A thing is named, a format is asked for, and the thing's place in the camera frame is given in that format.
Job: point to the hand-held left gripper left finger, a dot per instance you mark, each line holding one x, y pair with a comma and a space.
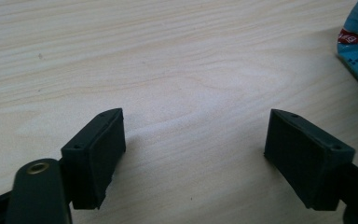
93, 158

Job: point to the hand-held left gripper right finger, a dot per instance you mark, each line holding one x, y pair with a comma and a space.
304, 158

